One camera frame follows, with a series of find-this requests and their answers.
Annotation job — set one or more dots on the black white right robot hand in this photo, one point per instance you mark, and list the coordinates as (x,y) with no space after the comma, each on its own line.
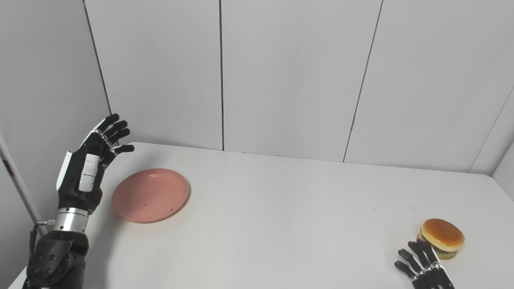
(427,273)

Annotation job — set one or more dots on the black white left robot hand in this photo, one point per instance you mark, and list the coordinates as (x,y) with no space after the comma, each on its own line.
(82,176)

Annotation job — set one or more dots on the toy hamburger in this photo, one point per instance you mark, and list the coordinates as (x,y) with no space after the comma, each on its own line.
(441,235)

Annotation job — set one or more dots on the pink round plate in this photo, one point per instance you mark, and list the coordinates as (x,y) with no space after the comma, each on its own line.
(150,196)

